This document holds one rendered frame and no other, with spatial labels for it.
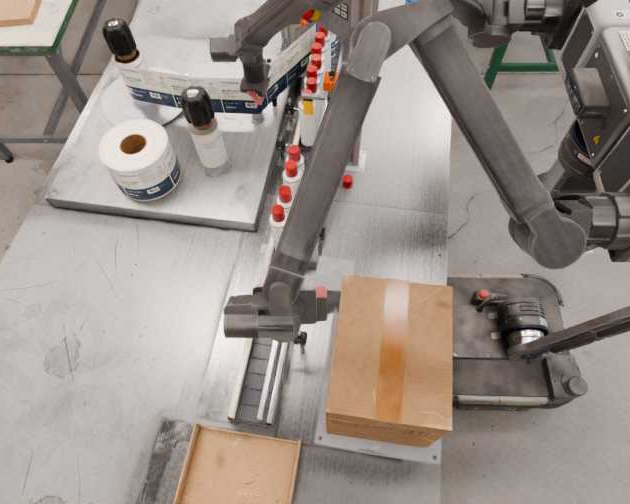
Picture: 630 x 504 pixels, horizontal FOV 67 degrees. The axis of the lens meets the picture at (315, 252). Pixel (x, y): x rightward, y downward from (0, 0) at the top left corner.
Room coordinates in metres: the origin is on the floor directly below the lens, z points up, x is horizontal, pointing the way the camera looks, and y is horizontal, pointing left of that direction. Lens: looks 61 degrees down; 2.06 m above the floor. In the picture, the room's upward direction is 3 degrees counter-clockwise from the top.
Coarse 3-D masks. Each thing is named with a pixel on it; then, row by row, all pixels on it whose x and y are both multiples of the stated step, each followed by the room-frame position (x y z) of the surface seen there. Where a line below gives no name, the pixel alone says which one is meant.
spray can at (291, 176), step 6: (288, 162) 0.82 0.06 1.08; (294, 162) 0.81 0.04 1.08; (288, 168) 0.80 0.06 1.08; (294, 168) 0.80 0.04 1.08; (282, 174) 0.81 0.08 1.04; (288, 174) 0.79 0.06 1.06; (294, 174) 0.79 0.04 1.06; (300, 174) 0.81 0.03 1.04; (288, 180) 0.79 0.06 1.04; (294, 180) 0.79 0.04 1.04; (294, 186) 0.78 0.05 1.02; (294, 192) 0.78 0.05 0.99
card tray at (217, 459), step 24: (192, 432) 0.19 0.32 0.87; (216, 432) 0.19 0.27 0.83; (240, 432) 0.18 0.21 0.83; (192, 456) 0.14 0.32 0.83; (216, 456) 0.13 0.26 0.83; (240, 456) 0.13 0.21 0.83; (264, 456) 0.13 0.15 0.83; (288, 456) 0.12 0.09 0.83; (192, 480) 0.08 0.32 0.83; (216, 480) 0.08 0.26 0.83; (240, 480) 0.08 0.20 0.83; (264, 480) 0.08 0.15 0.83; (288, 480) 0.07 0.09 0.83
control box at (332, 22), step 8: (376, 0) 1.06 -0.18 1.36; (376, 8) 1.06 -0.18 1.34; (312, 16) 1.10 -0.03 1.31; (320, 16) 1.08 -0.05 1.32; (328, 16) 1.06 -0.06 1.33; (336, 16) 1.04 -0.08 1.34; (320, 24) 1.08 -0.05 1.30; (328, 24) 1.06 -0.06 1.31; (336, 24) 1.04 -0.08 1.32; (344, 24) 1.02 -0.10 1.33; (336, 32) 1.04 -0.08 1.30; (344, 32) 1.02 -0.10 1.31
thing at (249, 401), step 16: (336, 48) 1.52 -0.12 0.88; (336, 64) 1.43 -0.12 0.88; (304, 160) 0.99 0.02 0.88; (272, 256) 0.65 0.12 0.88; (256, 352) 0.37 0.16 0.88; (256, 368) 0.33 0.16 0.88; (256, 384) 0.29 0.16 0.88; (272, 384) 0.29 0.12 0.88; (240, 400) 0.25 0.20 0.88; (256, 400) 0.25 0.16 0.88; (240, 416) 0.21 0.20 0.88; (256, 416) 0.21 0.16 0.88
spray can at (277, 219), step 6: (276, 204) 0.68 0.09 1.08; (276, 210) 0.67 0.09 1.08; (282, 210) 0.66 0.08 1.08; (270, 216) 0.68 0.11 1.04; (276, 216) 0.65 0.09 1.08; (282, 216) 0.66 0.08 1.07; (270, 222) 0.66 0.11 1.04; (276, 222) 0.65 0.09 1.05; (282, 222) 0.65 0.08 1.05; (276, 228) 0.64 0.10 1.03; (276, 234) 0.65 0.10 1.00; (276, 240) 0.65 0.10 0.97; (276, 246) 0.65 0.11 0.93
